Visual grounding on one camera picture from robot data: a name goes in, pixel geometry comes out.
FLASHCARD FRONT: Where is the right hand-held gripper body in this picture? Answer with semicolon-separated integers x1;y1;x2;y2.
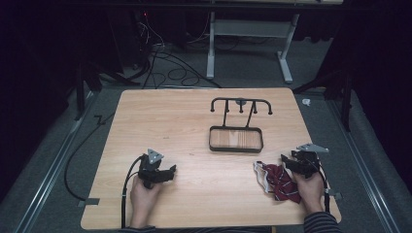
285;143;329;179

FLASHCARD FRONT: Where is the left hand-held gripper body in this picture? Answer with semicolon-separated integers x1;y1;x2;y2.
137;148;172;190

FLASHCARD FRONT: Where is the dark red striped bow tie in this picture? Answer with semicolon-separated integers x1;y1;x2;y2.
253;160;303;205

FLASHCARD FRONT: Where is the black metal hook rack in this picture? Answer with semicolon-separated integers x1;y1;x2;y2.
208;97;274;153

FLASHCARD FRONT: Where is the person's right hand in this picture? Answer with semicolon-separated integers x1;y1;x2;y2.
292;170;326;216

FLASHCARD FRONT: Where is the person's left hand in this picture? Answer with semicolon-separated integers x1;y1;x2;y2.
129;176;163;228

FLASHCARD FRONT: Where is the grey tape strip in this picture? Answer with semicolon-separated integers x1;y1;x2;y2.
77;197;101;208

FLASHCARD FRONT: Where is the black tripod stand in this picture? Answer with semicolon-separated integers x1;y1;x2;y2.
292;69;356;132
63;61;140;121

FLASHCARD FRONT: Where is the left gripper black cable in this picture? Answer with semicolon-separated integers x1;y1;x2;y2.
120;154;146;229

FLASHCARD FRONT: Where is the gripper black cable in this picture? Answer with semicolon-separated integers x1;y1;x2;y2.
310;160;331;214
120;154;146;229

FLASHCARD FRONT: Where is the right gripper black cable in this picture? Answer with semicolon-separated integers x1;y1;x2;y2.
310;160;331;214

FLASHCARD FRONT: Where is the metal floor rail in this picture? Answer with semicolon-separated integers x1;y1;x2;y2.
13;90;98;233
326;100;401;233

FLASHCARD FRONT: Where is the black floor cable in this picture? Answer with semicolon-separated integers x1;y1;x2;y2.
63;112;115;202

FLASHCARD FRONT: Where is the tangle of cables on floor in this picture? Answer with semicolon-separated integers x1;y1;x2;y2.
135;13;223;89

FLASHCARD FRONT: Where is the white metal desk frame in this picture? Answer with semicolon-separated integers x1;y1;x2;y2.
206;11;300;84

